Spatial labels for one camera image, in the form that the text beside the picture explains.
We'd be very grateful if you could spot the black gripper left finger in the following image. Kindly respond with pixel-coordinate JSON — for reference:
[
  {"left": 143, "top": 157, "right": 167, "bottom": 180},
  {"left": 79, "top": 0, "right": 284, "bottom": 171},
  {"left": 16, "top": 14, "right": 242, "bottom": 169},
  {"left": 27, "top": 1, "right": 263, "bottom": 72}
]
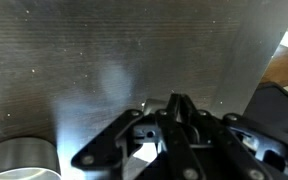
[{"left": 71, "top": 93, "right": 205, "bottom": 180}]

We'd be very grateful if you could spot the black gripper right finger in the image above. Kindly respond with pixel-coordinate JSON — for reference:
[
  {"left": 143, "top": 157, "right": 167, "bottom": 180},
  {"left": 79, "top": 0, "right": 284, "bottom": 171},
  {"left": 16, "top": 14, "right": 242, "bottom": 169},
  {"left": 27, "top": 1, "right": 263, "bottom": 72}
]
[{"left": 182, "top": 94, "right": 288, "bottom": 180}]

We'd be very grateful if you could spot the half cup steel measuring cup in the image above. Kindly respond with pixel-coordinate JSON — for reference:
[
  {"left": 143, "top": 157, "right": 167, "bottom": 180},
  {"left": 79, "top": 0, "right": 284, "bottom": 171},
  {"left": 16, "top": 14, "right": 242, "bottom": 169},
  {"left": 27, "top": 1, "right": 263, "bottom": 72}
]
[{"left": 0, "top": 98, "right": 168, "bottom": 180}]

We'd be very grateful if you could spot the black upholstered chair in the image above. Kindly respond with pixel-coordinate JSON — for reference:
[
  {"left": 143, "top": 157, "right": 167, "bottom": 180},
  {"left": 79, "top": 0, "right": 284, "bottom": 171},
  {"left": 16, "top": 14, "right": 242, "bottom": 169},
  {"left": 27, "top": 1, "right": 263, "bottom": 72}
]
[{"left": 243, "top": 81, "right": 288, "bottom": 143}]

